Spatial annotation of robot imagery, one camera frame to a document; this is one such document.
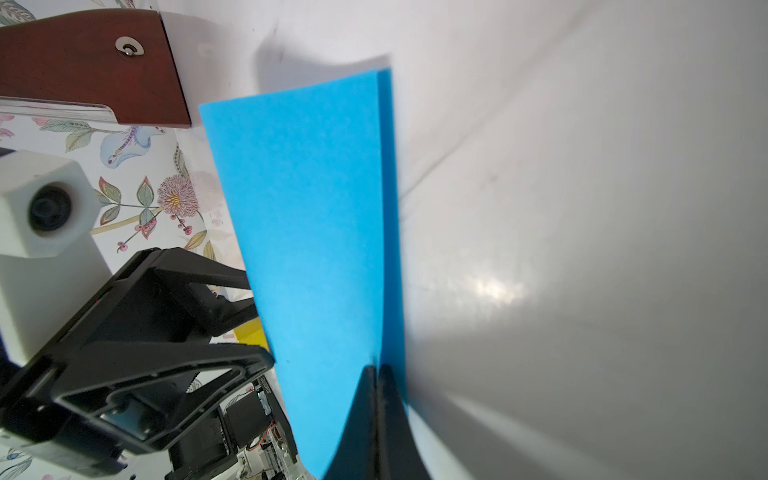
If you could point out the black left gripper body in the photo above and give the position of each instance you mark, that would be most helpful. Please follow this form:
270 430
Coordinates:
248 437

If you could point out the brown wooden metronome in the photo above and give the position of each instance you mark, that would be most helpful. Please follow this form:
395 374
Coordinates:
104 65

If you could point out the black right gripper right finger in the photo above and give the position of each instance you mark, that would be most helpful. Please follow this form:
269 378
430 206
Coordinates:
398 457

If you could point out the blue square paper sheet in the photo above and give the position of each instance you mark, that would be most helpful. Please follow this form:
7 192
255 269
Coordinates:
309 179

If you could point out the yellow cylinder block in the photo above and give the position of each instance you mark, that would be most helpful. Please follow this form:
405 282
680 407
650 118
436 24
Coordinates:
252 333

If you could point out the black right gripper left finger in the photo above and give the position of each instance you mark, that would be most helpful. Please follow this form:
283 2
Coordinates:
356 455

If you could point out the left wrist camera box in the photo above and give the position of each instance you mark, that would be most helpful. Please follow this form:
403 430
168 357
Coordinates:
50 264

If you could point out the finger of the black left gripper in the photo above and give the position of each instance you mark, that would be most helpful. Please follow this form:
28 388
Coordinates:
161 295
144 395

